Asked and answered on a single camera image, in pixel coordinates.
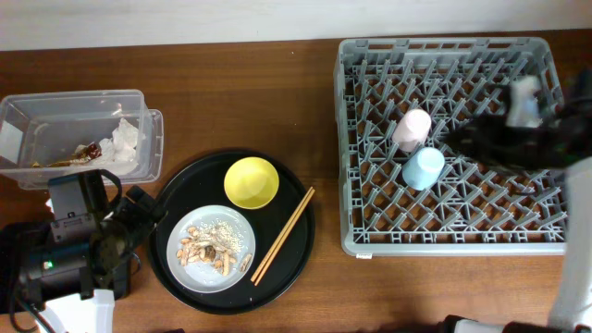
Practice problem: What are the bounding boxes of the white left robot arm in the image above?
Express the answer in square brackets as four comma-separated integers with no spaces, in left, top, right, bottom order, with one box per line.
[9,186,166,332]

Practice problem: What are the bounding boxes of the yellow bowl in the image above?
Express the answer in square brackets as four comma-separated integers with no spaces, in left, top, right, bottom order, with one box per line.
[224,156,279,210]

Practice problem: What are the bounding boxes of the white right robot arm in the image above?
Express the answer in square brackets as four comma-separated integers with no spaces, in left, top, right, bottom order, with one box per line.
[443,68,591,332]

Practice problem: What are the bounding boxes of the food scraps on plate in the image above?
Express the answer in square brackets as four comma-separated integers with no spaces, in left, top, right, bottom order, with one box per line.
[175,221,253,276]

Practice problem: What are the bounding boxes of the gold snack wrapper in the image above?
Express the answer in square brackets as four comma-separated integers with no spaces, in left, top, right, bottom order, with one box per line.
[31,142,102,168]

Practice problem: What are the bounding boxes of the grey dishwasher rack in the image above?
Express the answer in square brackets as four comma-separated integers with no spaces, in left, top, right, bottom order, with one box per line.
[334,37,569,256]

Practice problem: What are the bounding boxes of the pink cup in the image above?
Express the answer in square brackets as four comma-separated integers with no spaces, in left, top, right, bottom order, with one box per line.
[392,109,431,153]

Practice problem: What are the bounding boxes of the white tissue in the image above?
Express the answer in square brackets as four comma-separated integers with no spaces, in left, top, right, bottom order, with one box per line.
[90,118,139,166]

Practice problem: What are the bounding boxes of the black rectangular bin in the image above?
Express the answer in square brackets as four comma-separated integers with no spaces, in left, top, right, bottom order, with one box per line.
[0,221,130,315]

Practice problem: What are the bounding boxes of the lower wooden chopstick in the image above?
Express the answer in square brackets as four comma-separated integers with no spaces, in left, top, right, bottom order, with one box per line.
[253,188,315,287]

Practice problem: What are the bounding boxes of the blue cup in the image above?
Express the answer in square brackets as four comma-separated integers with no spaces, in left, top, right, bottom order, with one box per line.
[402,147,445,191]

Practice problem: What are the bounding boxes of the grey plate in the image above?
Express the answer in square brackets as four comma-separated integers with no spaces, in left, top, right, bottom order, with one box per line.
[166,205,256,293]

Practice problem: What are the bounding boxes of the clear plastic waste bin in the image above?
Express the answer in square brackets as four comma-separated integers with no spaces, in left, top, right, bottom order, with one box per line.
[1,90,164,190]

